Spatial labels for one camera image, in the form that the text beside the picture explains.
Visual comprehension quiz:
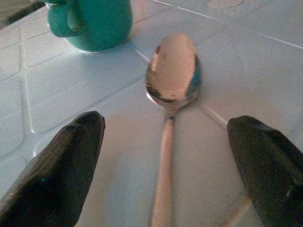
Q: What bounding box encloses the green ceramic mug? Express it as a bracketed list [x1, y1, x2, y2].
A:
[46, 0, 133, 53]

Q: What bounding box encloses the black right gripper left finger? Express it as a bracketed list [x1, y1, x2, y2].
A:
[0, 110, 106, 227]

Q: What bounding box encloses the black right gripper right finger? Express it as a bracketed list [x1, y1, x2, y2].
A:
[226, 115, 303, 227]

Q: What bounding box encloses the silver metal spoon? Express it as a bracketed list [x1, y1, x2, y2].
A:
[144, 33, 204, 227]

